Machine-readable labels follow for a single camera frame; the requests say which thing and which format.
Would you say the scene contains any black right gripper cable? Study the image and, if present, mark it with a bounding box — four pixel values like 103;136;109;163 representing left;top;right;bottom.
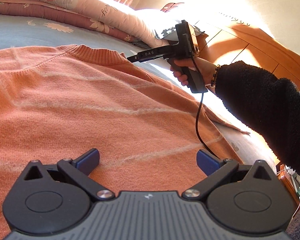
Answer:
195;91;222;160

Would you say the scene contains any wooden headboard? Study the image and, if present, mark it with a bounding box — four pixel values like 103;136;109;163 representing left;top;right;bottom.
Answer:
160;2;300;90

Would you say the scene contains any wooden nightstand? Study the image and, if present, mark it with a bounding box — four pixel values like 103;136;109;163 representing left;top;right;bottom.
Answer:
276;164;300;207

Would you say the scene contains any grey-blue pillow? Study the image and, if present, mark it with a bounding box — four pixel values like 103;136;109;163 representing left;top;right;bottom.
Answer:
155;17;209;48

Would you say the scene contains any beaded bracelet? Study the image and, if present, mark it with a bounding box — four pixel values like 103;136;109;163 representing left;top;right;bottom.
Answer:
210;64;221;88

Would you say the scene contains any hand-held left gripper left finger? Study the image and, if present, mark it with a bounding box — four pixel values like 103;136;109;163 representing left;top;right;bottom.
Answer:
24;148;115;202

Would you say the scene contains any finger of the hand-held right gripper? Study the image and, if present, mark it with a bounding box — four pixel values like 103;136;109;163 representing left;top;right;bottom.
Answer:
127;51;144;63

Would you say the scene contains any person's right hand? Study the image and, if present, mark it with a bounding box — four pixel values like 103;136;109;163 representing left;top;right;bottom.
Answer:
172;56;220;94

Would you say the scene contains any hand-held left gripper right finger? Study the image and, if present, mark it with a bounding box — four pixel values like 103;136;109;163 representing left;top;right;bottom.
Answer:
182;149;275;202

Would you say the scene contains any orange knit sweater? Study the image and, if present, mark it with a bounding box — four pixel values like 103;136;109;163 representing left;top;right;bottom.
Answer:
0;44;252;240

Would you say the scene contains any pink floral quilt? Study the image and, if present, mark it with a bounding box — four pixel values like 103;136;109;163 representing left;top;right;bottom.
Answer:
0;0;165;46

